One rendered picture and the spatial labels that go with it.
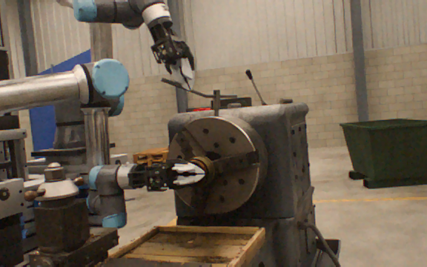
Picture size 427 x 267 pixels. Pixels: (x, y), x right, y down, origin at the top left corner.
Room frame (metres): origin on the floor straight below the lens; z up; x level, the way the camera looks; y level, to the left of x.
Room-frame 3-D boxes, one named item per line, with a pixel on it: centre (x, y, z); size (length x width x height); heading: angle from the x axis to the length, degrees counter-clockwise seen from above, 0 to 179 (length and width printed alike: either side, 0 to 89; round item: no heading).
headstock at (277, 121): (1.71, -0.12, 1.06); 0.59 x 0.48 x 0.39; 159
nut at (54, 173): (0.77, 0.32, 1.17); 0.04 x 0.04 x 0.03
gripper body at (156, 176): (1.16, 0.19, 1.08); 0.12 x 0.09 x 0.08; 68
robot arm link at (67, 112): (1.59, 0.55, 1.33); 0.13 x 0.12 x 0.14; 122
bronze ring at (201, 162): (1.19, 0.07, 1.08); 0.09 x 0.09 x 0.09; 69
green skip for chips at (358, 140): (5.84, -2.42, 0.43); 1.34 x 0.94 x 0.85; 178
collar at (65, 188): (0.77, 0.32, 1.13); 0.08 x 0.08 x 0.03
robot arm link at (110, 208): (1.24, 0.35, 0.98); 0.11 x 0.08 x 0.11; 32
